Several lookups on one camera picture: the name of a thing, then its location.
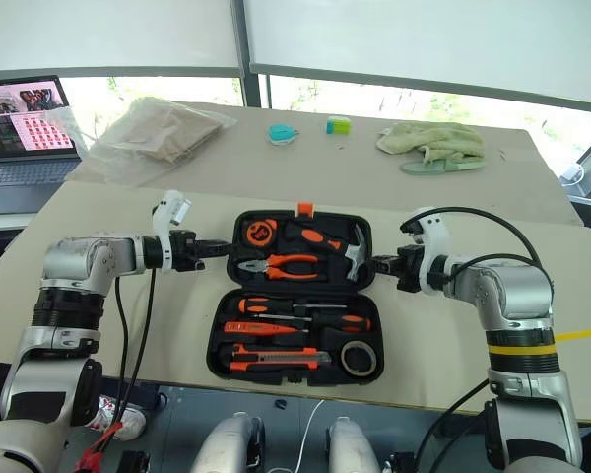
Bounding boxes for silver robot leg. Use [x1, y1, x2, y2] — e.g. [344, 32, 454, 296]
[325, 415, 381, 473]
[188, 412, 266, 473]

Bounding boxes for white roller blind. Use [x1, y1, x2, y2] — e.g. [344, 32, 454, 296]
[242, 0, 591, 115]
[0, 0, 243, 79]

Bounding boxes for orange voltage tester pen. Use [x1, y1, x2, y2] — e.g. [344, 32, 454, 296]
[223, 319, 310, 338]

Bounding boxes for claw hammer orange black handle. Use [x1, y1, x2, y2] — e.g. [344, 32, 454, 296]
[282, 221, 371, 284]

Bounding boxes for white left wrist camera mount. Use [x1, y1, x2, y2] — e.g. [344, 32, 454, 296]
[151, 189, 194, 275]

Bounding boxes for dark window frame post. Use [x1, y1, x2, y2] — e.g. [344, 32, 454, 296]
[229, 0, 273, 110]

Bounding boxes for pale green towel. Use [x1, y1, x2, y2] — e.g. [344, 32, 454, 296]
[375, 121, 487, 167]

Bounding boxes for orange black tape measure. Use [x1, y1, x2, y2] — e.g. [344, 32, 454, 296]
[245, 219, 279, 248]

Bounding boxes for small green blue box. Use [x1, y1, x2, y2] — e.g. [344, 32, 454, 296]
[325, 115, 353, 136]

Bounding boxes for long orange black screwdriver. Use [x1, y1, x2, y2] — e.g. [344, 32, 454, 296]
[252, 312, 373, 333]

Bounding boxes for clear plastic bag brown paper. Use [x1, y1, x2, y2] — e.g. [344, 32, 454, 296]
[43, 96, 238, 189]

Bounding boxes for white red sneaker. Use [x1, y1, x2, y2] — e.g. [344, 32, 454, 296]
[85, 395, 148, 442]

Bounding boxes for white charger block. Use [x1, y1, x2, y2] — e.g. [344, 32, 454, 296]
[560, 163, 586, 187]

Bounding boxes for black tool case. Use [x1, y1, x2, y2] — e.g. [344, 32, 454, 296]
[205, 201, 386, 388]

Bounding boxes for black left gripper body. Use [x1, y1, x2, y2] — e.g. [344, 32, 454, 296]
[168, 229, 229, 273]

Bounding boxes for red tape bundle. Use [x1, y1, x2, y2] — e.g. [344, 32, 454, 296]
[75, 420, 125, 473]

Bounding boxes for silver robot left leg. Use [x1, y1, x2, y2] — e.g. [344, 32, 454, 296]
[188, 412, 266, 473]

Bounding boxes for yellow tape strip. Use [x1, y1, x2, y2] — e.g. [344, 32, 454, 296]
[554, 324, 591, 342]

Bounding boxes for white floor cable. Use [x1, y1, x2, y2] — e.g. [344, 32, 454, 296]
[294, 398, 327, 473]

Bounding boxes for short orange black screwdriver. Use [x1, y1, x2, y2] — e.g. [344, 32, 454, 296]
[236, 296, 349, 317]

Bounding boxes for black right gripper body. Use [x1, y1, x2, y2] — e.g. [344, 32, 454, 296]
[395, 243, 426, 296]

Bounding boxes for teal rounded tape measure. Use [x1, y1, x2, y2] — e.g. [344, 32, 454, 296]
[267, 123, 300, 148]

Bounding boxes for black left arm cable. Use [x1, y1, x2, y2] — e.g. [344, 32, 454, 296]
[113, 267, 159, 447]

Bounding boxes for orange handled pliers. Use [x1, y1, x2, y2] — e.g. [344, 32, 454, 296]
[236, 252, 322, 282]

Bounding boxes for silver robot right leg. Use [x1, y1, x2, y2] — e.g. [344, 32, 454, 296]
[325, 415, 381, 473]

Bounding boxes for open laptop pink screen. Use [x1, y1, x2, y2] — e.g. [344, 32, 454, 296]
[0, 74, 84, 216]

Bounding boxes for orange black utility knife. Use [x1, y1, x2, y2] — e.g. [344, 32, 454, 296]
[228, 344, 333, 372]

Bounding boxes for black tape roll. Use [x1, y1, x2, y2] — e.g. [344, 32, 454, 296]
[339, 340, 378, 378]

